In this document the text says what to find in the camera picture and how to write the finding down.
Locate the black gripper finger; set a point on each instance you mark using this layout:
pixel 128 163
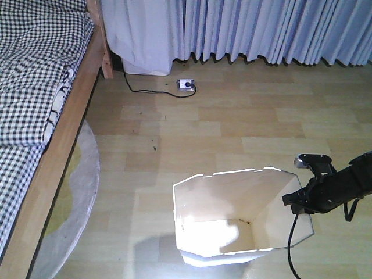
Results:
pixel 296 201

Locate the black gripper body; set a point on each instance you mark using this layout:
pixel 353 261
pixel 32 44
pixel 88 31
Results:
pixel 321 196

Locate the white plastic trash bin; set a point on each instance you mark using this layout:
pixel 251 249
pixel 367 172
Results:
pixel 236 216

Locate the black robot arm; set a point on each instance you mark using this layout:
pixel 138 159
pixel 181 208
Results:
pixel 356 178

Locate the floor power outlet box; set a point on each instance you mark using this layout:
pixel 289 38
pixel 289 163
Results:
pixel 186 85

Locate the light grey pleated curtain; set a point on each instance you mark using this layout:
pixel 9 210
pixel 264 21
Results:
pixel 280 31

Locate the white sheer curtain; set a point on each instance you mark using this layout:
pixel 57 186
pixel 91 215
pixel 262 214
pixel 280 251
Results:
pixel 148 35

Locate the round grey yellow rug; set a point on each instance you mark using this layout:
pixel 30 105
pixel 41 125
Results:
pixel 72 207

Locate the black white checkered bedding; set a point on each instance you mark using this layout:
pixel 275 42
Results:
pixel 42 46

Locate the wooden bed frame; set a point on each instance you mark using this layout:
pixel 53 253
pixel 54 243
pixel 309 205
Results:
pixel 24 244

